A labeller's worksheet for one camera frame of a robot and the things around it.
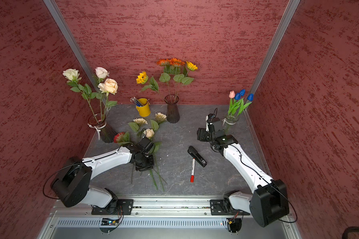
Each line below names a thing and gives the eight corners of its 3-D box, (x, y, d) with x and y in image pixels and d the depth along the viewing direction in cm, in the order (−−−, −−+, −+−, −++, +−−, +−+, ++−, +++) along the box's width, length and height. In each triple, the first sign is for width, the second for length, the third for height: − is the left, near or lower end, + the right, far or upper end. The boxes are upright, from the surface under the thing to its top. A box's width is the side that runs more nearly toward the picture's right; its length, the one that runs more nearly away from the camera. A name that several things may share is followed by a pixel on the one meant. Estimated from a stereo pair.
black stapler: (201, 168, 90) (202, 165, 86) (187, 151, 97) (187, 147, 94) (205, 165, 91) (206, 162, 87) (191, 148, 99) (191, 145, 95)
